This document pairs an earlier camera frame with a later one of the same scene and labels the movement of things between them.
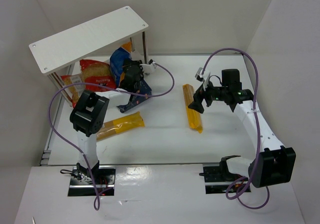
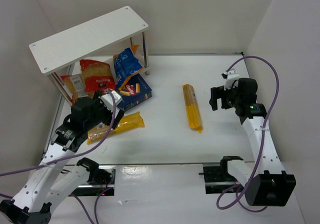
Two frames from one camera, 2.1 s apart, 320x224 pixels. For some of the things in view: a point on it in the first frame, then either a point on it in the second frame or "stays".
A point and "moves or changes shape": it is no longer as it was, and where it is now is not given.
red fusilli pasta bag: x=98 y=73 stays
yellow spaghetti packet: x=122 y=125 stays
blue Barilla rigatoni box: x=145 y=89 stays
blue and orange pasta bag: x=118 y=58 moves or changes shape
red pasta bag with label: x=75 y=91 stays
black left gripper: x=132 y=65 to x=116 y=119
